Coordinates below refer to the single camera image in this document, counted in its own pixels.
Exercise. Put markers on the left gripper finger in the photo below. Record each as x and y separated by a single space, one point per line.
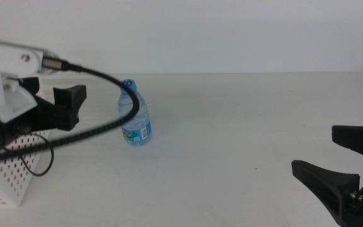
69 97
31 85

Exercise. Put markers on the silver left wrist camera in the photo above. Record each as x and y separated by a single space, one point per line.
46 53

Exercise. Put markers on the clear water bottle blue label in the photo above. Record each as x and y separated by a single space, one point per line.
137 126

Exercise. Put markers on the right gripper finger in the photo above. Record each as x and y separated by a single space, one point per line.
326 186
361 138

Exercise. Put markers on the white perforated plastic basket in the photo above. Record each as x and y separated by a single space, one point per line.
17 198

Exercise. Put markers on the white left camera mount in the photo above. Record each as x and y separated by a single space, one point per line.
8 97

